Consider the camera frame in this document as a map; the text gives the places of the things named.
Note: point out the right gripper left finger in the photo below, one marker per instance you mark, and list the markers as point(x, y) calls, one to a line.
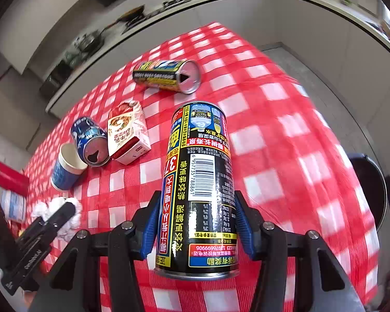
point(73, 284)

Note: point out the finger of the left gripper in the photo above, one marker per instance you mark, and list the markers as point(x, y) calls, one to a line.
point(51, 227)

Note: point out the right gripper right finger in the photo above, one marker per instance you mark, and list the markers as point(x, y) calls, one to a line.
point(321, 284)

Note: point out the large black yellow can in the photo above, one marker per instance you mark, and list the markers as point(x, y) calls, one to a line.
point(197, 234)

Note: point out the kitchen counter with cabinets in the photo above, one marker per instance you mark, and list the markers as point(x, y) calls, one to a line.
point(341, 46)

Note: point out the white blue plastic jar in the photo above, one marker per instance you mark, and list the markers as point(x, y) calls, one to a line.
point(14, 206)

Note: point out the light blue paper cup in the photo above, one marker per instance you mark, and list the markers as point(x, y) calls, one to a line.
point(68, 168)

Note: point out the red thermos bottle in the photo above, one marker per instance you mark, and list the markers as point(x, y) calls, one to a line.
point(13, 180)

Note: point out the blue pepsi can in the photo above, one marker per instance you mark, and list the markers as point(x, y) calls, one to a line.
point(91, 141)

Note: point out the black chair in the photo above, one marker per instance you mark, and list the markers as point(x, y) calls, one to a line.
point(373, 184)

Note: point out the beige refrigerator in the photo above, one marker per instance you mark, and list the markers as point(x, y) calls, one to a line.
point(23, 118)

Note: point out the small milk carton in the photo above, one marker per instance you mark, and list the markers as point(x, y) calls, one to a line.
point(128, 137)

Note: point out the red white checkered tablecloth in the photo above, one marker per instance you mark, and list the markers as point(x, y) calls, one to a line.
point(285, 159)

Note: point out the black microwave oven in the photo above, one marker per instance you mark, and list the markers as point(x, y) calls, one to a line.
point(55, 80)

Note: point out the green teapot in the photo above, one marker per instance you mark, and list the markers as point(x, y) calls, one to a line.
point(74, 58)

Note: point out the lidded cooking pot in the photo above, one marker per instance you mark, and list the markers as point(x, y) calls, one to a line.
point(89, 42)

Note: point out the small black yellow can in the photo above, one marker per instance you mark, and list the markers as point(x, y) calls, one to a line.
point(182, 76)

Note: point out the frying pan on stove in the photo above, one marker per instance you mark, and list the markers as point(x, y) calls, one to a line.
point(128, 16)

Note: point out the gas stove top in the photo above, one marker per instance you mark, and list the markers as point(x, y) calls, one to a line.
point(147, 15)

